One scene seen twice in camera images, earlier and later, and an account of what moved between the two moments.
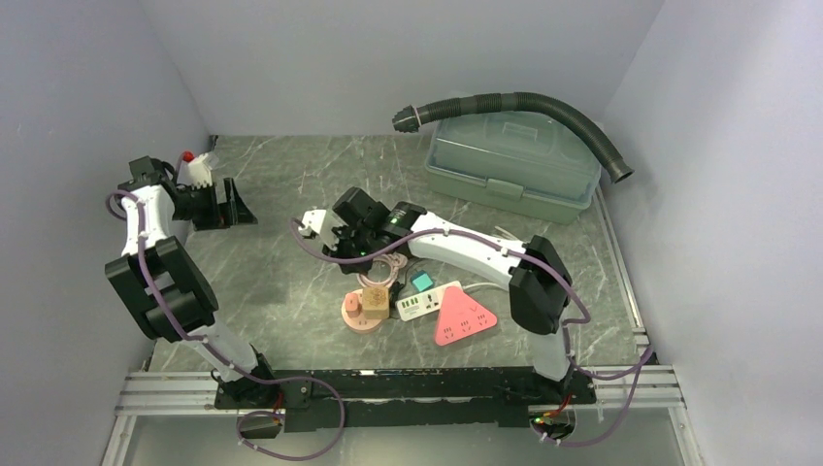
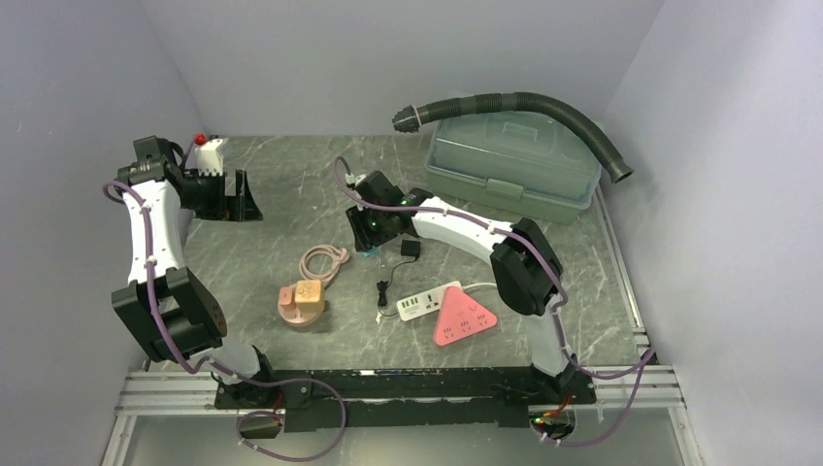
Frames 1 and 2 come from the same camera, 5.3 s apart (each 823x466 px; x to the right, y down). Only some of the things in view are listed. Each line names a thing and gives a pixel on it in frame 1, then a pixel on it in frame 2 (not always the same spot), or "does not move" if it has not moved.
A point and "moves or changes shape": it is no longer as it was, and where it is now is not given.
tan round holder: [361, 324] to [301, 318]
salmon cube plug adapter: [351, 305] to [287, 298]
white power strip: [423, 304] does not move
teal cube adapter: [422, 281] moves or changes shape
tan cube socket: [376, 302] to [309, 295]
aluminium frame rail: [195, 389] does not move
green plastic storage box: [530, 160] does not move
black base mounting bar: [403, 399] does not move
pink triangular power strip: [461, 316] does not move
